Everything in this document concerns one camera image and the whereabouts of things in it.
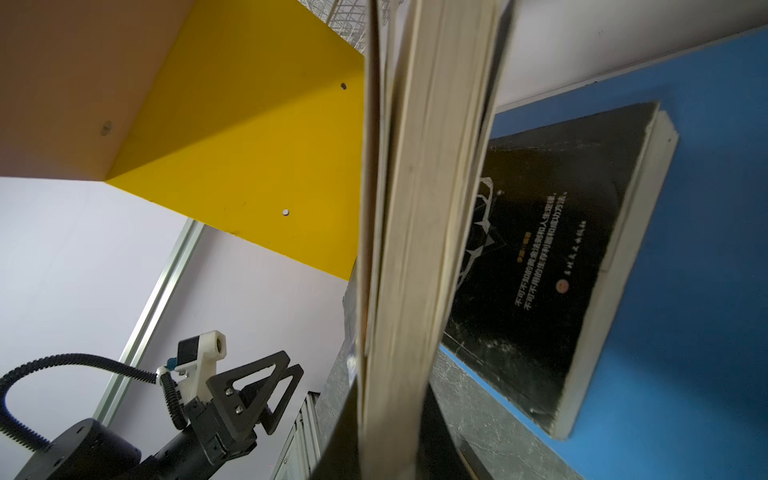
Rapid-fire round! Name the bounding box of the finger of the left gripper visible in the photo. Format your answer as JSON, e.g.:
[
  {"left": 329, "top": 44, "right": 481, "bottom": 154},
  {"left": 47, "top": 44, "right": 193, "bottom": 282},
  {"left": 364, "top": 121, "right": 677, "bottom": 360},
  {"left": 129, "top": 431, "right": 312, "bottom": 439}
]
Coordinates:
[
  {"left": 239, "top": 362, "right": 305, "bottom": 437},
  {"left": 206, "top": 351, "right": 291, "bottom": 438}
]

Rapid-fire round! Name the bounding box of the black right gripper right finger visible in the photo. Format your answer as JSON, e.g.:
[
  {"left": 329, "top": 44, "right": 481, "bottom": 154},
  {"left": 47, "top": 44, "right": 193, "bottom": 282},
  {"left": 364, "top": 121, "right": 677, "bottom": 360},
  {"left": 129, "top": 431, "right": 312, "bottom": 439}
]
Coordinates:
[{"left": 416, "top": 385, "right": 476, "bottom": 480}]

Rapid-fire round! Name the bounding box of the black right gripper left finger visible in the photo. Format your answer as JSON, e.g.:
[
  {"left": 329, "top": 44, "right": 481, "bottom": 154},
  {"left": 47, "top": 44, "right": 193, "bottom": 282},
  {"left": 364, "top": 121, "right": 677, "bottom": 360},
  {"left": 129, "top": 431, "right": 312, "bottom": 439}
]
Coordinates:
[{"left": 310, "top": 359, "right": 361, "bottom": 479}]

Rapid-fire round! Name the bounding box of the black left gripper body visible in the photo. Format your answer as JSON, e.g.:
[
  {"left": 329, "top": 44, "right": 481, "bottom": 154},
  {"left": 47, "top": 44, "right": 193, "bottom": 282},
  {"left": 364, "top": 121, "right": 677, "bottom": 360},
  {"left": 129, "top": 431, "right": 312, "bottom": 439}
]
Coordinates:
[{"left": 137, "top": 400, "right": 257, "bottom": 479}]

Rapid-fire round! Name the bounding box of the black book gold title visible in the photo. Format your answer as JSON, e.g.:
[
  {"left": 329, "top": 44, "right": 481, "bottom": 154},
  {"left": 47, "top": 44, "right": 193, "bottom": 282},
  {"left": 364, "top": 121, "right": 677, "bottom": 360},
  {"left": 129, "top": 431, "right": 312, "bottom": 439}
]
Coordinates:
[{"left": 443, "top": 102, "right": 679, "bottom": 440}]

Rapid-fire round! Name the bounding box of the dark wolf cover book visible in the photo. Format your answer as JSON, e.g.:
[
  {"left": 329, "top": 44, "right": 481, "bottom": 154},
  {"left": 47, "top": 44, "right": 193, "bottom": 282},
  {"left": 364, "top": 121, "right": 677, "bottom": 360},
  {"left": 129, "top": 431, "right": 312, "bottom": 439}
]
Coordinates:
[{"left": 355, "top": 1, "right": 516, "bottom": 479}]

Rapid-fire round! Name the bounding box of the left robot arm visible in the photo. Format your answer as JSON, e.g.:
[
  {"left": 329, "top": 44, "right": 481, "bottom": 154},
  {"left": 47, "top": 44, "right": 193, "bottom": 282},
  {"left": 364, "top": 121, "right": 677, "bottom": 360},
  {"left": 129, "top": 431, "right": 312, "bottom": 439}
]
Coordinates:
[{"left": 1, "top": 351, "right": 304, "bottom": 479}]

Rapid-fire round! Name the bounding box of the yellow wooden bookshelf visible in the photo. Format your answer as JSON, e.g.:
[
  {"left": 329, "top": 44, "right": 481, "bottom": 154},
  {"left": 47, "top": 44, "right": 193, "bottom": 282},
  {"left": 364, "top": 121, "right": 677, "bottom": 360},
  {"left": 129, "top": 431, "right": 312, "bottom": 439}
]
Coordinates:
[{"left": 0, "top": 0, "right": 768, "bottom": 480}]

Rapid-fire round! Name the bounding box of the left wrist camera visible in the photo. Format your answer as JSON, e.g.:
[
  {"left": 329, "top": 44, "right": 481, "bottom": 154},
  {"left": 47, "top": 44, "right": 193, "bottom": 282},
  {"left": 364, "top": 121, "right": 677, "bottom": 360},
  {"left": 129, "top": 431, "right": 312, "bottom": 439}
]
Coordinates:
[{"left": 156, "top": 330, "right": 227, "bottom": 405}]

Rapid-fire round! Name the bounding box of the white wire rack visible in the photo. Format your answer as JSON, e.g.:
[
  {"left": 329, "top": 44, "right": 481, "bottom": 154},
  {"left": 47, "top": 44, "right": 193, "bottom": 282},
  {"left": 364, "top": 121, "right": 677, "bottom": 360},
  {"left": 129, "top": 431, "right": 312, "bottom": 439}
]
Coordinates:
[{"left": 290, "top": 1, "right": 406, "bottom": 54}]

